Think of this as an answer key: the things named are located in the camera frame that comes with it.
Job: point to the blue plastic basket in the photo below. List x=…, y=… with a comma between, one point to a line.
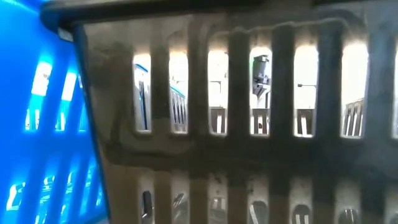
x=18, y=46

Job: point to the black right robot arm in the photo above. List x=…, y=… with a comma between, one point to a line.
x=261, y=67

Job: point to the black plastic basket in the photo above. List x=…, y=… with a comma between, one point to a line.
x=199, y=149

